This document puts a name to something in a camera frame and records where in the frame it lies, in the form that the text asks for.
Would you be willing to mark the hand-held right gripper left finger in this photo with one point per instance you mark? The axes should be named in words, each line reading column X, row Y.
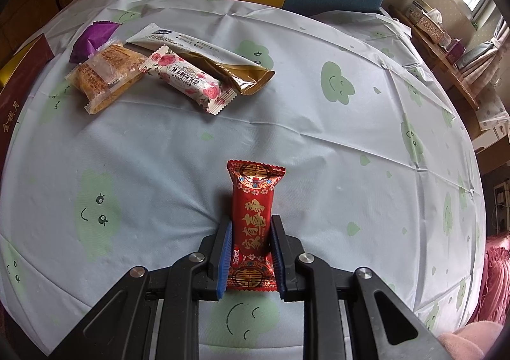
column 225, row 260

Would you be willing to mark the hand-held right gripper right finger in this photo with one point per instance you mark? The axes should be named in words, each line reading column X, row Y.
column 277, row 260

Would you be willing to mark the red snack packet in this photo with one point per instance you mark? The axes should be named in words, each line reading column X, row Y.
column 253, row 224

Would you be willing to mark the rose print candy packet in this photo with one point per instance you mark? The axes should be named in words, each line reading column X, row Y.
column 187, row 77

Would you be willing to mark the clear brown pastry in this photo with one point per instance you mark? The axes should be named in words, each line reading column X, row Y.
column 103, row 73

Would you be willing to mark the long white gold packet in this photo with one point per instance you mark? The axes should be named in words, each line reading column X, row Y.
column 179, row 39

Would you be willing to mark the purple snack packet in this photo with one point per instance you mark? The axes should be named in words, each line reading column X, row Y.
column 93, row 39

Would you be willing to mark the gold lined tin box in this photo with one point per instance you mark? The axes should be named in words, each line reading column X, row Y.
column 24, row 81

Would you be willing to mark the white green printed tablecloth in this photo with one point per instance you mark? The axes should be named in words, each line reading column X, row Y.
column 318, row 145

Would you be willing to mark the pink fuzzy clothing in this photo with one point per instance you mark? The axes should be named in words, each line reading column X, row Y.
column 470, row 344

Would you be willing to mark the pink ruffled cloth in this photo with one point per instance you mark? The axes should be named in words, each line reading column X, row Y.
column 498, row 276

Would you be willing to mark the wooden side desk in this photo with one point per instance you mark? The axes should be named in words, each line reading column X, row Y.
column 434, row 57

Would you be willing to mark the white dotted cloth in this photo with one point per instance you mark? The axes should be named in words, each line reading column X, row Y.
column 496, row 113

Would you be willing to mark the patterned tissue box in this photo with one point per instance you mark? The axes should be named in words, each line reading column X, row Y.
column 428, row 27

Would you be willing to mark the small printed box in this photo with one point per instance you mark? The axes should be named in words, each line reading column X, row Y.
column 418, row 3

